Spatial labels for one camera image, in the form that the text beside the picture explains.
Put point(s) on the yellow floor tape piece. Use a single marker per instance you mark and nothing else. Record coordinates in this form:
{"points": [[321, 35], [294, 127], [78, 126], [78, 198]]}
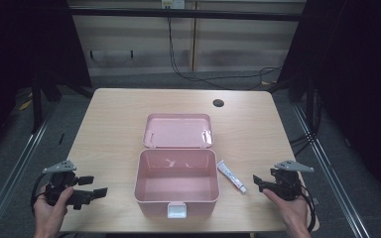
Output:
{"points": [[25, 105]]}

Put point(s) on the white ointment tube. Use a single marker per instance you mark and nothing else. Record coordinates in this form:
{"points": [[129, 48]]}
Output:
{"points": [[230, 176]]}

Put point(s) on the pink storage box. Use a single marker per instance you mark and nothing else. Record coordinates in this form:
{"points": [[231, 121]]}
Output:
{"points": [[177, 183]]}

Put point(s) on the person's left hand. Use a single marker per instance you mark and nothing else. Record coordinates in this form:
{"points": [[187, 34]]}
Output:
{"points": [[48, 218]]}

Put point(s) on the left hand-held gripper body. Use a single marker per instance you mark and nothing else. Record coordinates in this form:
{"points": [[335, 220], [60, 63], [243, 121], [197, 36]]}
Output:
{"points": [[60, 167]]}

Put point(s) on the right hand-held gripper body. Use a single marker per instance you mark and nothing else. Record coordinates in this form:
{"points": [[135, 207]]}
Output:
{"points": [[289, 185]]}

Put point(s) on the round dark table grommet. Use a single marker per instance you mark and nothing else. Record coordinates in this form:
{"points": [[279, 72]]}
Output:
{"points": [[218, 103]]}

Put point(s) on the small black floor piece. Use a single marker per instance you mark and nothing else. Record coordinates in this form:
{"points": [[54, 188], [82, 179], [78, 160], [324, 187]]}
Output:
{"points": [[61, 138]]}

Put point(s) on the small black wall clip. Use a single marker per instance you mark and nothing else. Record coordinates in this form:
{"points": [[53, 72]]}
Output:
{"points": [[91, 54], [132, 54]]}

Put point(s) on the aluminium floor rail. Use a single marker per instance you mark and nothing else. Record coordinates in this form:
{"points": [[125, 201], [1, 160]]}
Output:
{"points": [[330, 175], [11, 178]]}

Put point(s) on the black curtain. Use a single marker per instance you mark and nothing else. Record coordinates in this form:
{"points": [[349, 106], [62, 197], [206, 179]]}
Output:
{"points": [[20, 43], [360, 82]]}

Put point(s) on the person's right hand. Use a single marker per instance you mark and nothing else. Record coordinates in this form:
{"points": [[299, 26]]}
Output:
{"points": [[291, 213]]}

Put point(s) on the black metal stand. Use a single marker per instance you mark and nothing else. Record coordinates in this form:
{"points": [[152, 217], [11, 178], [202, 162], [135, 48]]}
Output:
{"points": [[310, 102], [37, 105]]}

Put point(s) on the black horizontal frame bar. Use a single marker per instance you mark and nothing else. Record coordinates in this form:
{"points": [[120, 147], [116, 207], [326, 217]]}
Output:
{"points": [[185, 14]]}

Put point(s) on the pink box lid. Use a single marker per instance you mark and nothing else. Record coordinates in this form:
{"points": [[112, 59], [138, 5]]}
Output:
{"points": [[178, 131]]}

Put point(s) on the white wall socket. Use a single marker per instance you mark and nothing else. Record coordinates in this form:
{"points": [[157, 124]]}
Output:
{"points": [[173, 4]]}

